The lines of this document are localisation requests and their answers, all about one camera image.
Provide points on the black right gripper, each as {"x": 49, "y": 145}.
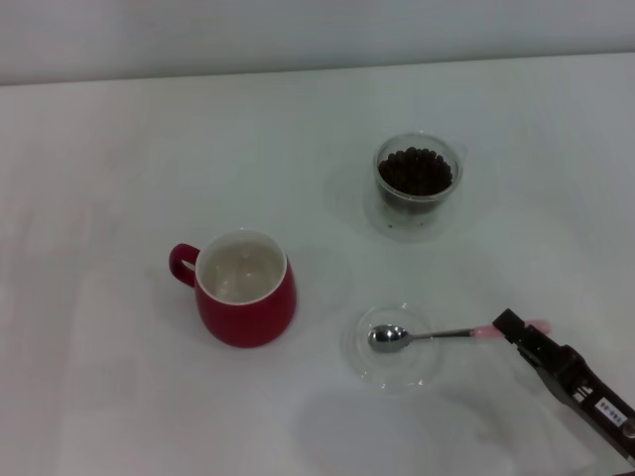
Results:
{"x": 590, "y": 396}

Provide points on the red ceramic mug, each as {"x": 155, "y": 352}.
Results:
{"x": 248, "y": 322}

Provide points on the coffee bean pile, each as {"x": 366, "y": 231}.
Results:
{"x": 414, "y": 171}

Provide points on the clear glass cup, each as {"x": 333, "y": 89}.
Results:
{"x": 381, "y": 191}

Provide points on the clear shallow glass dish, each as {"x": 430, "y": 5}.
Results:
{"x": 397, "y": 373}

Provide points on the clear glass saucer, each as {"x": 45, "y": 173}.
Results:
{"x": 407, "y": 231}

